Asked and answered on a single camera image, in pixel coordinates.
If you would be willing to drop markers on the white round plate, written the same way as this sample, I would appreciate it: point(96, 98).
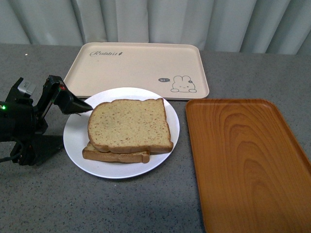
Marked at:
point(76, 136)

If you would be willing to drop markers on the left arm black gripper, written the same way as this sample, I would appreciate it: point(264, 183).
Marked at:
point(20, 124)

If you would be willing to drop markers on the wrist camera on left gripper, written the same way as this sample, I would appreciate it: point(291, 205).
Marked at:
point(21, 89)

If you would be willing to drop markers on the brown wooden tray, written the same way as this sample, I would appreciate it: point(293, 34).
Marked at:
point(252, 174)

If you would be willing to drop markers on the pink rabbit tray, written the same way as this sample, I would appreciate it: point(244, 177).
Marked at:
point(173, 71)

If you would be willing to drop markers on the grey curtain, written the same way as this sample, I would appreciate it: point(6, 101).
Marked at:
point(256, 26)

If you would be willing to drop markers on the bread slice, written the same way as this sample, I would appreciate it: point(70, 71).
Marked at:
point(126, 126)
point(90, 153)

